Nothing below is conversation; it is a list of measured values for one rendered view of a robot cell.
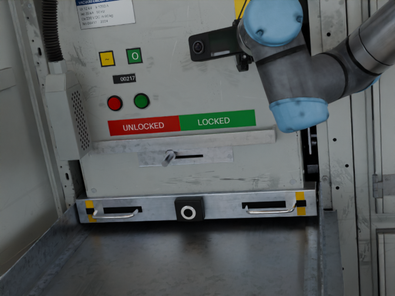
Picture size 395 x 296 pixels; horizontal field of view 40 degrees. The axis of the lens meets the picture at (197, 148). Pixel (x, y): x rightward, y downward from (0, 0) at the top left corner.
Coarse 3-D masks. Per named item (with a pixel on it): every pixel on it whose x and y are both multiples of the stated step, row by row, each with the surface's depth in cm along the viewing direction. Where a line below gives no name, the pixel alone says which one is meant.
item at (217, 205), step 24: (216, 192) 117; (240, 192) 115; (264, 192) 114; (312, 192) 112; (144, 216) 122; (168, 216) 121; (216, 216) 118; (240, 216) 117; (264, 216) 116; (288, 216) 115
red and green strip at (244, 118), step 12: (120, 120) 117; (132, 120) 116; (144, 120) 115; (156, 120) 115; (168, 120) 114; (180, 120) 114; (192, 120) 113; (204, 120) 113; (216, 120) 112; (228, 120) 112; (240, 120) 111; (252, 120) 111; (120, 132) 117; (132, 132) 117; (144, 132) 116; (156, 132) 116
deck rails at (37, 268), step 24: (72, 216) 123; (312, 216) 117; (48, 240) 112; (72, 240) 121; (312, 240) 107; (24, 264) 103; (48, 264) 111; (312, 264) 98; (0, 288) 95; (24, 288) 102; (312, 288) 91
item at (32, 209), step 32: (0, 0) 116; (0, 32) 116; (0, 64) 116; (32, 64) 121; (0, 96) 116; (0, 128) 116; (32, 128) 125; (0, 160) 116; (32, 160) 125; (0, 192) 116; (32, 192) 125; (0, 224) 116; (32, 224) 125; (0, 256) 116
